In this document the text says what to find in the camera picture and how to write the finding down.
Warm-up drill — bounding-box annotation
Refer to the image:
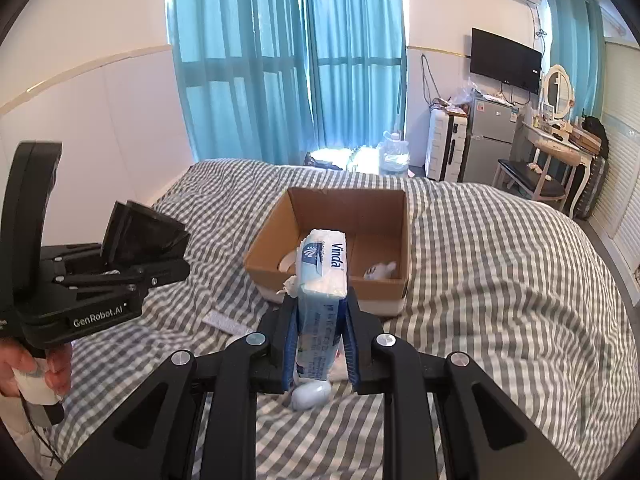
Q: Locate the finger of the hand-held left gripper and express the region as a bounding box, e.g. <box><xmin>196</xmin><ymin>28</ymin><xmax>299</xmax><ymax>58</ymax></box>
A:
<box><xmin>47</xmin><ymin>258</ymin><xmax>192</xmax><ymax>293</ymax></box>

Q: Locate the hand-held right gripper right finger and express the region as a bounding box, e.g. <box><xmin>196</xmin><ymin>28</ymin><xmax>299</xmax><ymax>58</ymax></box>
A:
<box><xmin>341</xmin><ymin>286</ymin><xmax>586</xmax><ymax>480</ymax></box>

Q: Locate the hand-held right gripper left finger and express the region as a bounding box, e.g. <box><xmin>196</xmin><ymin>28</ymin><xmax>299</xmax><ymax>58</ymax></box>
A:
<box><xmin>55</xmin><ymin>293</ymin><xmax>301</xmax><ymax>480</ymax></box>

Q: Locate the blue white tissue pack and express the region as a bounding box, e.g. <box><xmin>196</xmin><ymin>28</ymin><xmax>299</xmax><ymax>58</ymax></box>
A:
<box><xmin>292</xmin><ymin>229</ymin><xmax>352</xmax><ymax>387</ymax></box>

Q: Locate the brown cardboard box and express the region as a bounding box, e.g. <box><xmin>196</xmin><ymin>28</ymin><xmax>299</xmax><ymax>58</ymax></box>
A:
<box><xmin>243</xmin><ymin>187</ymin><xmax>412</xmax><ymax>317</ymax></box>

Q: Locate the person's left hand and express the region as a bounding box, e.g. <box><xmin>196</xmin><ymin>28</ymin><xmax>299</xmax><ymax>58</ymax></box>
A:
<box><xmin>0</xmin><ymin>336</ymin><xmax>74</xmax><ymax>407</ymax></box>

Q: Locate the white egg-shaped object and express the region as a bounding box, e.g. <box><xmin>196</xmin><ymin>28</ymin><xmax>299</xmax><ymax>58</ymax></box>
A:
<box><xmin>291</xmin><ymin>380</ymin><xmax>331</xmax><ymax>413</ymax></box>

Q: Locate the white flat strip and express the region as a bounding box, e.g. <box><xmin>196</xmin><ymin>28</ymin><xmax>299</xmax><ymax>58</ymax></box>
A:
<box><xmin>204</xmin><ymin>309</ymin><xmax>256</xmax><ymax>336</ymax></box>

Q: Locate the small white plush toy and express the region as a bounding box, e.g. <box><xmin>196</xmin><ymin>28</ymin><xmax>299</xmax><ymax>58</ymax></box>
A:
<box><xmin>363</xmin><ymin>261</ymin><xmax>400</xmax><ymax>281</ymax></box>

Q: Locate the grey checkered bed sheet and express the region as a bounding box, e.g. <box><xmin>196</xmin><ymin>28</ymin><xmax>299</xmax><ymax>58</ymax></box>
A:
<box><xmin>50</xmin><ymin>159</ymin><xmax>632</xmax><ymax>480</ymax></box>

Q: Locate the clear water jug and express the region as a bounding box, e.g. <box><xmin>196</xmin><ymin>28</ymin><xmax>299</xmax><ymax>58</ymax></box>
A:
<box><xmin>377</xmin><ymin>130</ymin><xmax>411</xmax><ymax>177</ymax></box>

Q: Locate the white suitcase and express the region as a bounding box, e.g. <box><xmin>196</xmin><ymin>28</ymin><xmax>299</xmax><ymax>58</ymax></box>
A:
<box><xmin>424</xmin><ymin>107</ymin><xmax>471</xmax><ymax>184</ymax></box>

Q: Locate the wide teal curtain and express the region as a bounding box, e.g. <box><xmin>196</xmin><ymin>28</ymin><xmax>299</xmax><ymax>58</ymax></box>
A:
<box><xmin>170</xmin><ymin>0</ymin><xmax>408</xmax><ymax>166</ymax></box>

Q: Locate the black cushioned stool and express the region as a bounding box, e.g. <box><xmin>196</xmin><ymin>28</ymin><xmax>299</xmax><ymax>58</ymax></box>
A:
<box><xmin>492</xmin><ymin>158</ymin><xmax>567</xmax><ymax>204</ymax></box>

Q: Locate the grey mini fridge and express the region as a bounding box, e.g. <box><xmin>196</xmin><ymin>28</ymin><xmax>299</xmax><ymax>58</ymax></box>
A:
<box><xmin>464</xmin><ymin>92</ymin><xmax>522</xmax><ymax>184</ymax></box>

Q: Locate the clear plastic bag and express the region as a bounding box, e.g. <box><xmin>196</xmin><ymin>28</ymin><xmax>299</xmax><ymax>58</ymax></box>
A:
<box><xmin>451</xmin><ymin>84</ymin><xmax>482</xmax><ymax>108</ymax></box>

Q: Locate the white vanity table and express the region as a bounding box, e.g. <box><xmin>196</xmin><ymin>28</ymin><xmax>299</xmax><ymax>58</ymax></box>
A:
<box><xmin>520</xmin><ymin>120</ymin><xmax>585</xmax><ymax>212</ymax></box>

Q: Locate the dark suitcase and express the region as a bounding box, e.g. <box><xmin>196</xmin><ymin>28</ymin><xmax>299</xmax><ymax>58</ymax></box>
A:
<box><xmin>574</xmin><ymin>155</ymin><xmax>609</xmax><ymax>220</ymax></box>

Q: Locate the black bag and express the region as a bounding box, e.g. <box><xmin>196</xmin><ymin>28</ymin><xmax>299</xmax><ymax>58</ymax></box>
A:
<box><xmin>581</xmin><ymin>116</ymin><xmax>609</xmax><ymax>159</ymax></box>

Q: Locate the white louvered wardrobe door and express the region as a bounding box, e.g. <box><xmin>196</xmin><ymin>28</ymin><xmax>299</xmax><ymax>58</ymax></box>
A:
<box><xmin>589</xmin><ymin>40</ymin><xmax>640</xmax><ymax>273</ymax></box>

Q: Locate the white oval vanity mirror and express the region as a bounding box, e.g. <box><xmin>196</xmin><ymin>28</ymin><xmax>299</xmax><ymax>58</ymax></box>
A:
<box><xmin>542</xmin><ymin>64</ymin><xmax>576</xmax><ymax>122</ymax></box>

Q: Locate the narrow teal curtain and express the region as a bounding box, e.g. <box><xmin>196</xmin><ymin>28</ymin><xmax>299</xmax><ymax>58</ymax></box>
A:
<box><xmin>541</xmin><ymin>0</ymin><xmax>607</xmax><ymax>122</ymax></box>

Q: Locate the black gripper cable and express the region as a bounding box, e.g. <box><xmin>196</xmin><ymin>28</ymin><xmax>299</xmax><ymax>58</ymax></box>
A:
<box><xmin>19</xmin><ymin>399</ymin><xmax>58</xmax><ymax>463</ymax></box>

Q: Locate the black wall cable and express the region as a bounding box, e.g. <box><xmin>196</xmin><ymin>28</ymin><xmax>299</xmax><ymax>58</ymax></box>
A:
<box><xmin>419</xmin><ymin>52</ymin><xmax>442</xmax><ymax>107</ymax></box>

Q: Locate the black wall television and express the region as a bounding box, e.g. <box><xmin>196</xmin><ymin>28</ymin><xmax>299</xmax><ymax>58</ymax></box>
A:
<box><xmin>470</xmin><ymin>28</ymin><xmax>543</xmax><ymax>95</ymax></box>

